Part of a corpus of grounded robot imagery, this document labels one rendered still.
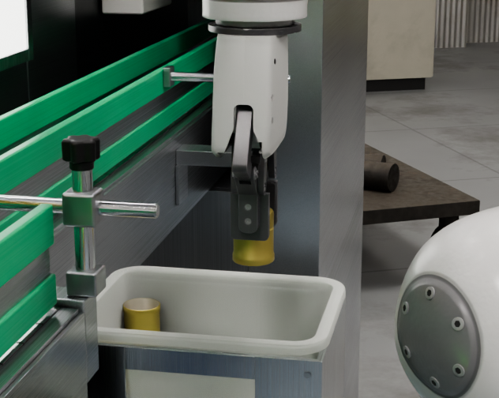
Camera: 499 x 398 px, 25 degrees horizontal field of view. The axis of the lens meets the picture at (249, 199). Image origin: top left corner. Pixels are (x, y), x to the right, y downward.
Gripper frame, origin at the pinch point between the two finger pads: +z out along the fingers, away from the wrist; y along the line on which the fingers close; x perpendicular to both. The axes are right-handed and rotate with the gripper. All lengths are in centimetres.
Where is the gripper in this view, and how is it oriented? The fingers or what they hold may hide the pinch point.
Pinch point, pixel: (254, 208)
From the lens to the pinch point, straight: 96.4
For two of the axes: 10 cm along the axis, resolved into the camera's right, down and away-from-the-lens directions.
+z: 0.0, 9.7, 2.6
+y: -1.8, 2.6, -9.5
